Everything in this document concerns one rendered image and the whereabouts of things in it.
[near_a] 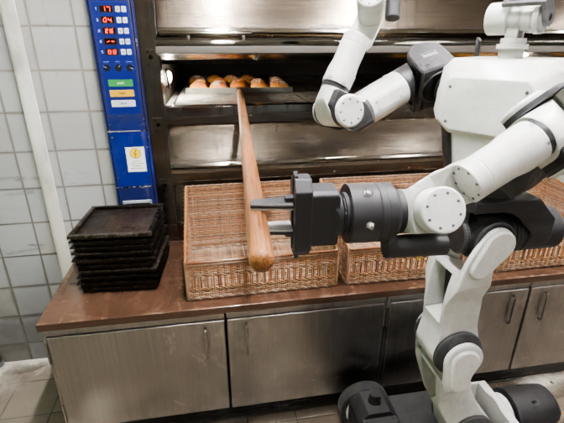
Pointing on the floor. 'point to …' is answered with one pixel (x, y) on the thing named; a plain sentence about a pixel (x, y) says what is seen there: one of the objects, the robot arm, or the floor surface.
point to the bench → (273, 344)
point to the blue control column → (119, 122)
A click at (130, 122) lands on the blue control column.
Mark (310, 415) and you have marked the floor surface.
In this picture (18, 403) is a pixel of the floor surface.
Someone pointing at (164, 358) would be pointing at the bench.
